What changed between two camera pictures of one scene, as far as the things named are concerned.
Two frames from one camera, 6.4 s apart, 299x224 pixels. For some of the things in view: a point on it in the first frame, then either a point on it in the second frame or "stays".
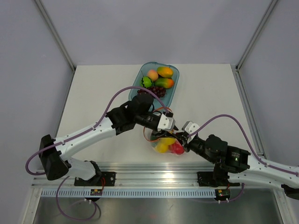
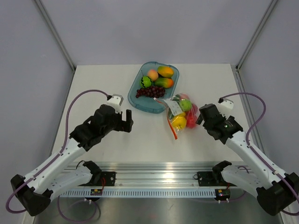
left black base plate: [101, 179] stays
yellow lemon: [164, 142] to [179, 122]
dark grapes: [160, 92] stays
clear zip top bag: [167, 145] to [181, 112]
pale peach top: [153, 74] stays
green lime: [146, 82] stays
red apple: [176, 148] to [191, 121]
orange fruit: [167, 83] stays
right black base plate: [207, 179] stays
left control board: [96, 192] stays
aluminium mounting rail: [144, 175] stays
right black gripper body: [196, 145] to [208, 128]
